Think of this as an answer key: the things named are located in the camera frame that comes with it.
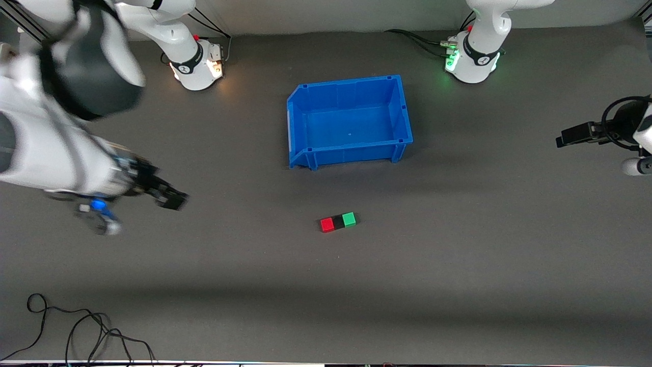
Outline black right arm base cables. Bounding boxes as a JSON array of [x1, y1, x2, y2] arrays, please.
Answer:
[[160, 7, 233, 66]]

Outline black arm base cables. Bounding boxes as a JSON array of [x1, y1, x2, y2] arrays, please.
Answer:
[[160, 7, 233, 66], [384, 11, 477, 58]]

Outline blue plastic storage bin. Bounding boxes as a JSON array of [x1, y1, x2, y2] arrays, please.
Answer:
[[286, 74, 414, 170]]

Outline thin black loose cable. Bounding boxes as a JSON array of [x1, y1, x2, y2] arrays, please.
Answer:
[[0, 293, 156, 367]]

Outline black left arm base cables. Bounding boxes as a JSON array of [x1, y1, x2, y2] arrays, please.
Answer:
[[384, 11, 477, 58]]

